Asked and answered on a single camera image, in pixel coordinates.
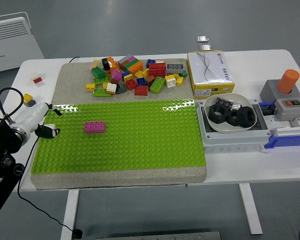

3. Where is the orange cylinder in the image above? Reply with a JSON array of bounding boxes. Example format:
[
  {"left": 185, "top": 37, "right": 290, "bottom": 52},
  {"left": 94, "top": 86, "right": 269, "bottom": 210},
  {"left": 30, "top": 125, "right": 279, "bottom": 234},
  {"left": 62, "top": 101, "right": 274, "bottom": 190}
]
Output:
[{"left": 276, "top": 69, "right": 300, "bottom": 95}]

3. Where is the grey-brown mat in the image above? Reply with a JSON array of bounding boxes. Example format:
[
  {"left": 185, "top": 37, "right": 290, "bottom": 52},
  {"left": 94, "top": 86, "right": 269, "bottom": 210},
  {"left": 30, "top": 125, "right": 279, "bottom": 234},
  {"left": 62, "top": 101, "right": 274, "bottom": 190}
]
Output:
[{"left": 30, "top": 58, "right": 208, "bottom": 190}]

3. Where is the grey junction box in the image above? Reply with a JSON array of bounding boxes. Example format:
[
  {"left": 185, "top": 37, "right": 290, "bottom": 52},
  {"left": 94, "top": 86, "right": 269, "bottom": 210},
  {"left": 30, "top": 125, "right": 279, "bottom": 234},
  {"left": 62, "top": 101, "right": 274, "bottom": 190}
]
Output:
[{"left": 196, "top": 98, "right": 272, "bottom": 154}]

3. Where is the large red brick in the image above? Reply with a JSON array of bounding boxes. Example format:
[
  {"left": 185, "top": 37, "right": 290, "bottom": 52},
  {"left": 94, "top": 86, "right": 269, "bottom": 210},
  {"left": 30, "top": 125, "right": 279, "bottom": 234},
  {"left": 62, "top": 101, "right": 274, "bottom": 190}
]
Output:
[{"left": 148, "top": 62, "right": 167, "bottom": 79}]

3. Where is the magenta square building brick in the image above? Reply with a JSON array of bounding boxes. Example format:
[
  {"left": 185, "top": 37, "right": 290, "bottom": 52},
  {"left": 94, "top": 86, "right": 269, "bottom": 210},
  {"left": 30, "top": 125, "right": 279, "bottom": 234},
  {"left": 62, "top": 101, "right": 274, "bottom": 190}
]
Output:
[
  {"left": 109, "top": 69, "right": 123, "bottom": 83},
  {"left": 93, "top": 120, "right": 107, "bottom": 134},
  {"left": 83, "top": 121, "right": 96, "bottom": 134}
]

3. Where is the grey block with hole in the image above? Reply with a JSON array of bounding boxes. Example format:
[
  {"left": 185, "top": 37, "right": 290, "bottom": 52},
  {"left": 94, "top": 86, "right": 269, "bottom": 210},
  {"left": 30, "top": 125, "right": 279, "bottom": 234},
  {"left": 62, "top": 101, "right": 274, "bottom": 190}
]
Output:
[{"left": 259, "top": 79, "right": 300, "bottom": 103}]

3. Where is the white and red brick stack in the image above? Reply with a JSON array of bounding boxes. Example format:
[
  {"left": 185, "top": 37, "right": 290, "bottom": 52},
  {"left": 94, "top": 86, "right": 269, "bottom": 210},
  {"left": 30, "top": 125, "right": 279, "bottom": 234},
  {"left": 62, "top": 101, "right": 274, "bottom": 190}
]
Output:
[{"left": 30, "top": 71, "right": 44, "bottom": 85}]

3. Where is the grey push-button switch box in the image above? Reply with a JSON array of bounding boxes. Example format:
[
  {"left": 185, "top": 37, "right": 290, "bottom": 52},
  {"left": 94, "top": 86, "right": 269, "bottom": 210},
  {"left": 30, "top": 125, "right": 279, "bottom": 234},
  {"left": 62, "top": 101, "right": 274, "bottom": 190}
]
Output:
[{"left": 274, "top": 96, "right": 300, "bottom": 122}]

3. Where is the multicolour stacked brick block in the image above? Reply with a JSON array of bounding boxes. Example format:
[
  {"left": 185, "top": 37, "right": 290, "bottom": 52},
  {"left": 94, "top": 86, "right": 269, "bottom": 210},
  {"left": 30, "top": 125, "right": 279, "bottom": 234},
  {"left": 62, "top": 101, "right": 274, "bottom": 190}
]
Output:
[{"left": 117, "top": 54, "right": 144, "bottom": 75}]

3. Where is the dark green brick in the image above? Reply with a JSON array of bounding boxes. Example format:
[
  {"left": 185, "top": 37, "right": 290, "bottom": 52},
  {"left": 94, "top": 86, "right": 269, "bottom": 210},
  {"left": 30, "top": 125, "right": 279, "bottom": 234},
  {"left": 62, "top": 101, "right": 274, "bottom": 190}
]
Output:
[{"left": 91, "top": 66, "right": 107, "bottom": 79}]

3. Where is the white and yellow cardboard box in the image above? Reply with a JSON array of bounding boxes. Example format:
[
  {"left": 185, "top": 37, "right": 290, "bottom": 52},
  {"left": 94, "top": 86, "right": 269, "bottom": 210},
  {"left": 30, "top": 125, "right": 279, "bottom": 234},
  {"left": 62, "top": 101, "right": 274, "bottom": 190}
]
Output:
[{"left": 186, "top": 50, "right": 236, "bottom": 100}]

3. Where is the purple circuit board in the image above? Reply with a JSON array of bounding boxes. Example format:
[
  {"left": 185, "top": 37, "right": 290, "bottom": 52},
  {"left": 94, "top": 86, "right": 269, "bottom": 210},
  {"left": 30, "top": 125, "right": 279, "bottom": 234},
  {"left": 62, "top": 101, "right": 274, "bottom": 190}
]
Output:
[{"left": 215, "top": 96, "right": 235, "bottom": 109}]

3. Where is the grey flat brick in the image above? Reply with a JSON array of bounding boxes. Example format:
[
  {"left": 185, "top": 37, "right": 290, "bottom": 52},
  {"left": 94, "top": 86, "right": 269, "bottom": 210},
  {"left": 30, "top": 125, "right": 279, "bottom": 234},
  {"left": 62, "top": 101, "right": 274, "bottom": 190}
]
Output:
[{"left": 166, "top": 63, "right": 185, "bottom": 74}]

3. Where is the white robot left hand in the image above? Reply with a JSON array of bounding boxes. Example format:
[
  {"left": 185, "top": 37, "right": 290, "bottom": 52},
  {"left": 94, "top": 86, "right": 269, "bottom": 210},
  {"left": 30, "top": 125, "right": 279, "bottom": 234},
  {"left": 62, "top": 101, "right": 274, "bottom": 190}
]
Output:
[{"left": 9, "top": 101, "right": 63, "bottom": 140}]

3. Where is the large black hex nut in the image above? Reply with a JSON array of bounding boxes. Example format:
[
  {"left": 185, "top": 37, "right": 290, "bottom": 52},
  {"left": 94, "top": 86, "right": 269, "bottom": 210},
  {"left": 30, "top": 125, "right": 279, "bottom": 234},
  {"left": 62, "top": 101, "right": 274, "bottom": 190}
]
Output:
[
  {"left": 208, "top": 104, "right": 230, "bottom": 124},
  {"left": 226, "top": 109, "right": 241, "bottom": 127},
  {"left": 236, "top": 106, "right": 256, "bottom": 128}
]

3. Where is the white breaker assembly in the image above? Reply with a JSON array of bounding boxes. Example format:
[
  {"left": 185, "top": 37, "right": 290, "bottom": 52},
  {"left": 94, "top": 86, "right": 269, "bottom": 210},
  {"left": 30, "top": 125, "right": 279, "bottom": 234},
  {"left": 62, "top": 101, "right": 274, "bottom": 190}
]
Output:
[{"left": 261, "top": 109, "right": 300, "bottom": 138}]

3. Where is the white and orange brick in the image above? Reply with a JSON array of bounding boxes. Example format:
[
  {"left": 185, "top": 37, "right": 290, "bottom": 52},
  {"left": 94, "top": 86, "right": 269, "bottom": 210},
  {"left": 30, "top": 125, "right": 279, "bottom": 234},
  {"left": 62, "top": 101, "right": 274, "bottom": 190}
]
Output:
[{"left": 106, "top": 82, "right": 118, "bottom": 95}]

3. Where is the lime green flat brick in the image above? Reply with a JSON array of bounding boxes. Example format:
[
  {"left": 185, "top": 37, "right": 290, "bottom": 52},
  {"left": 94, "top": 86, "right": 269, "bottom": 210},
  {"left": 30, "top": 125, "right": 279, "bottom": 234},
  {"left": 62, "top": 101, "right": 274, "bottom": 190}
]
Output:
[
  {"left": 92, "top": 88, "right": 111, "bottom": 98},
  {"left": 93, "top": 76, "right": 110, "bottom": 86}
]

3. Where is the white table leg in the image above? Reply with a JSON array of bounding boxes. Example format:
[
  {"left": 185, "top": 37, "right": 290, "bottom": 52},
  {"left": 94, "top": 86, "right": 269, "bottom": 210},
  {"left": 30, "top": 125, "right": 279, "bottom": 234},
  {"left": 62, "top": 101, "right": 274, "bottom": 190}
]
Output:
[
  {"left": 238, "top": 183, "right": 263, "bottom": 236},
  {"left": 60, "top": 189, "right": 80, "bottom": 240}
]

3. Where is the green studded baseplate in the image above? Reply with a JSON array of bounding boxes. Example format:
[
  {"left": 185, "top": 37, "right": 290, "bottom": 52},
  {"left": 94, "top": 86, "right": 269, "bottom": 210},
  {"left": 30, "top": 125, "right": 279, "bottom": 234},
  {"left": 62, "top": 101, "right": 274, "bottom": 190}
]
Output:
[{"left": 30, "top": 98, "right": 207, "bottom": 175}]

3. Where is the lime green long brick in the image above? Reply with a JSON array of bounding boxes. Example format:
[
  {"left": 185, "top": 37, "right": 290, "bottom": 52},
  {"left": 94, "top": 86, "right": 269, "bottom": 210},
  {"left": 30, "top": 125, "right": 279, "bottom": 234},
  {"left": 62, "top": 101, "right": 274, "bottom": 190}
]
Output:
[{"left": 149, "top": 76, "right": 166, "bottom": 95}]

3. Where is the dark grey sloped brick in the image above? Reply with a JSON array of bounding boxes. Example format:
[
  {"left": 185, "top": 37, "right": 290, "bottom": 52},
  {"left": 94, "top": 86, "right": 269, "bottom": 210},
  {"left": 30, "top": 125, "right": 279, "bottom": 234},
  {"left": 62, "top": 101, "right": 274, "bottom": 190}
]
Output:
[{"left": 115, "top": 81, "right": 128, "bottom": 95}]

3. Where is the blue plastic part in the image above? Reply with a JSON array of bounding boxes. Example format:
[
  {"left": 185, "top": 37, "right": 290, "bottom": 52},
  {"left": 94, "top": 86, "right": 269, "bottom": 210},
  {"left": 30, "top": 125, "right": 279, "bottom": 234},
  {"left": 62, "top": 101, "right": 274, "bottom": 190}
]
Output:
[{"left": 263, "top": 136, "right": 300, "bottom": 150}]

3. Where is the yellow and grey brick stack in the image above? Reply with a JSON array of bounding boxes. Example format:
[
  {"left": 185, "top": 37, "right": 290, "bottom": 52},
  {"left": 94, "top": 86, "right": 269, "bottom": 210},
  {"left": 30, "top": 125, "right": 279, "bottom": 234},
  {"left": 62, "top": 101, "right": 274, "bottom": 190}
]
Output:
[{"left": 23, "top": 93, "right": 37, "bottom": 108}]

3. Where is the black cord with plug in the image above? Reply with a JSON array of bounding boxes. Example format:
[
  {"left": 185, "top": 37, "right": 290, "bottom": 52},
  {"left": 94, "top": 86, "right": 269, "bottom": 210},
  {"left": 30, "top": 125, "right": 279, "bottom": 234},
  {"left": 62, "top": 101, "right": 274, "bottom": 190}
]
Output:
[{"left": 16, "top": 136, "right": 83, "bottom": 238}]

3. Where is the white panel heater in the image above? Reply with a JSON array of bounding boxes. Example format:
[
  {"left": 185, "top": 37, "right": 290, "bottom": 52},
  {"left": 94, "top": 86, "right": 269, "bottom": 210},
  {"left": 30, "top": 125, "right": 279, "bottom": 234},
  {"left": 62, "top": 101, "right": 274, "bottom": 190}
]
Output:
[{"left": 0, "top": 11, "right": 45, "bottom": 75}]

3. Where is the white bowl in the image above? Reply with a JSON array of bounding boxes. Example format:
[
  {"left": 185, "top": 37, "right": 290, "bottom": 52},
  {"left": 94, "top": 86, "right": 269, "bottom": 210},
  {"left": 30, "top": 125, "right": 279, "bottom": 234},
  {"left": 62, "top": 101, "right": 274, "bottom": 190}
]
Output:
[{"left": 203, "top": 93, "right": 258, "bottom": 134}]

